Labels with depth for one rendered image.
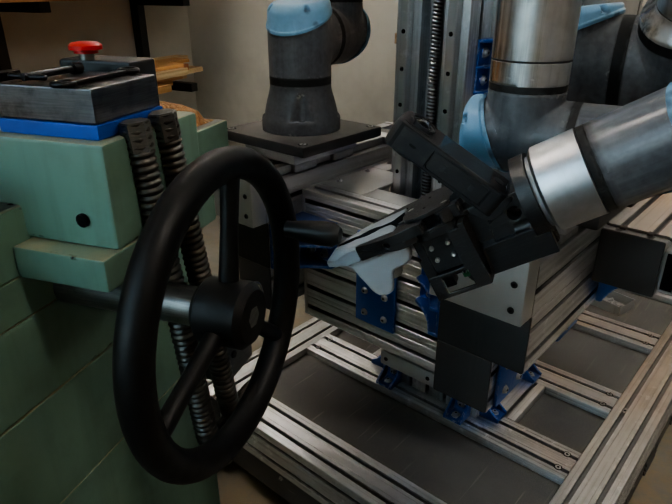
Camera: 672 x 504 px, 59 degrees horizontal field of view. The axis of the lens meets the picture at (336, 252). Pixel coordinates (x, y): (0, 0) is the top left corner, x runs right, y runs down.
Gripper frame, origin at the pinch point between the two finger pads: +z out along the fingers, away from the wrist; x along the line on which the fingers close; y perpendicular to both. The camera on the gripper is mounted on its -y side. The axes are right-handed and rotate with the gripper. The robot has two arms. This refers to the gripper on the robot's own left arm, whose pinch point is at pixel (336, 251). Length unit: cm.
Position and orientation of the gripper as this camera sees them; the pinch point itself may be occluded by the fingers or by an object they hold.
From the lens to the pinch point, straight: 58.9
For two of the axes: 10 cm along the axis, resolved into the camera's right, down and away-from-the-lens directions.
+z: -8.2, 3.5, 4.6
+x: 3.2, -4.0, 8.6
